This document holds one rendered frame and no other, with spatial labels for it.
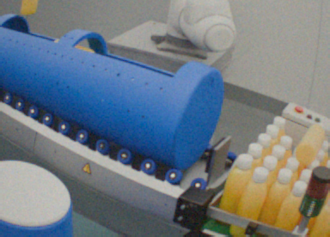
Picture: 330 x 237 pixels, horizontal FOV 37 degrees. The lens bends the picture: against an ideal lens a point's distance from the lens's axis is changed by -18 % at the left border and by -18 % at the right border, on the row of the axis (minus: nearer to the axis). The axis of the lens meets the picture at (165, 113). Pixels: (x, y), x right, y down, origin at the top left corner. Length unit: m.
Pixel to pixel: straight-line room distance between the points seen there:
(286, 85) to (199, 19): 2.60
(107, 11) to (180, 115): 1.91
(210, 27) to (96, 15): 1.60
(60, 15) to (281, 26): 1.76
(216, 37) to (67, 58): 0.50
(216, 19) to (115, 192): 0.63
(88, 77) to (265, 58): 2.90
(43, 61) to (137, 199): 0.50
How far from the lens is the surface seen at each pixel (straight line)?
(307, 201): 1.08
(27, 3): 1.90
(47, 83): 1.65
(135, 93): 1.48
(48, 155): 1.76
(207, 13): 1.82
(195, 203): 1.37
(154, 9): 3.14
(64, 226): 1.21
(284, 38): 4.26
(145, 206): 1.59
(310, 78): 4.30
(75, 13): 3.40
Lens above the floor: 1.75
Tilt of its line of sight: 25 degrees down
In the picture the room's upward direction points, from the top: 9 degrees clockwise
